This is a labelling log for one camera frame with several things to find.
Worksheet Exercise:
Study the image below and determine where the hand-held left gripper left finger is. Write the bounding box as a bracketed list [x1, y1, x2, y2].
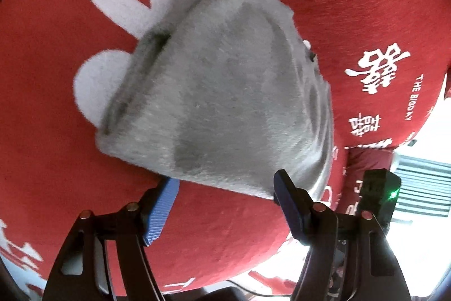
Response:
[42, 177, 181, 301]

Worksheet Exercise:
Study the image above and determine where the red printed blanket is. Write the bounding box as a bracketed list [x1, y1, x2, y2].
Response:
[0, 0, 451, 299]

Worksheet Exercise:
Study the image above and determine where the grey sweater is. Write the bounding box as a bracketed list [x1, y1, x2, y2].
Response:
[95, 0, 335, 200]

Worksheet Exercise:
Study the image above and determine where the white ribbed radiator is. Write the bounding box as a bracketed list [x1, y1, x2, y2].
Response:
[389, 152, 451, 221]

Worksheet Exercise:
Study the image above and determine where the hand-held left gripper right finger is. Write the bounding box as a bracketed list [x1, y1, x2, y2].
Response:
[273, 170, 412, 301]

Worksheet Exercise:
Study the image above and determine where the dark red pillow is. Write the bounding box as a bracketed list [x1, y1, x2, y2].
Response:
[342, 146, 396, 215]

